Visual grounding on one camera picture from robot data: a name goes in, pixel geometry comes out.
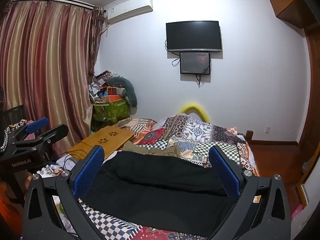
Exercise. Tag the green storage bag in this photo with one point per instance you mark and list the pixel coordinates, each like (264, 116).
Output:
(112, 110)

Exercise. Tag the white curtain rail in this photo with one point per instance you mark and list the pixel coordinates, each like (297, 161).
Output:
(52, 1)

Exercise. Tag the small wall-mounted monitor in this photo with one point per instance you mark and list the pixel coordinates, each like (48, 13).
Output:
(195, 62)

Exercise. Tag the yellow foam tube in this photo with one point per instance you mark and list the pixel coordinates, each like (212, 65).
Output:
(197, 107)

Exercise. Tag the wall-mounted black television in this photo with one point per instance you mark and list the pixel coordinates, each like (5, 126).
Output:
(193, 35)

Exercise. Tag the striped orange patterned cloth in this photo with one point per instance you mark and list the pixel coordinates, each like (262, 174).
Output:
(137, 127)

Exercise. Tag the grey plush pillow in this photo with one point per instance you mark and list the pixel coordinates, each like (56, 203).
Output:
(127, 87)

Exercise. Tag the wooden door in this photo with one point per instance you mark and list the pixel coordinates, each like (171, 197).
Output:
(312, 92)

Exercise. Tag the white wall socket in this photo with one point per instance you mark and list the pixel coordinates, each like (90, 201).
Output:
(267, 130)

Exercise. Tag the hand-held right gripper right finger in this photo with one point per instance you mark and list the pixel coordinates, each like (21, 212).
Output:
(224, 173)

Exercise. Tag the wooden lap desk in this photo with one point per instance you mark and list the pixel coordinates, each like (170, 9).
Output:
(105, 137)

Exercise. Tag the wooden overhead cabinet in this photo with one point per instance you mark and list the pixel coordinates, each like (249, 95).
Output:
(287, 0)

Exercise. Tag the khaki pants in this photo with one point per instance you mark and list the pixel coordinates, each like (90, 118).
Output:
(160, 151)

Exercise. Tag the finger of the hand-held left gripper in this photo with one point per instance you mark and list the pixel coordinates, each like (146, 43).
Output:
(37, 125)
(53, 133)

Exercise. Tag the wooden bed frame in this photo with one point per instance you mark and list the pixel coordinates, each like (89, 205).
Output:
(249, 135)

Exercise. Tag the striped red curtain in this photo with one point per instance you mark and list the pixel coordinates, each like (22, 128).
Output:
(50, 67)

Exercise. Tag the pile of clothes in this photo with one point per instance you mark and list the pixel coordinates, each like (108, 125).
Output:
(100, 85)

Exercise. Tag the patchwork blanket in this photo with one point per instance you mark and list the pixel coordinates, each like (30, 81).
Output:
(200, 135)

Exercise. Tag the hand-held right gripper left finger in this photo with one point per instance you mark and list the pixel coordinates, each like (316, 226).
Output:
(90, 175)

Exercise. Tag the black pants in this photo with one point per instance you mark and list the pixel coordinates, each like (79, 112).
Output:
(155, 192)

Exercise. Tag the white air conditioner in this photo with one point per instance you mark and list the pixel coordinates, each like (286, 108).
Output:
(130, 8)

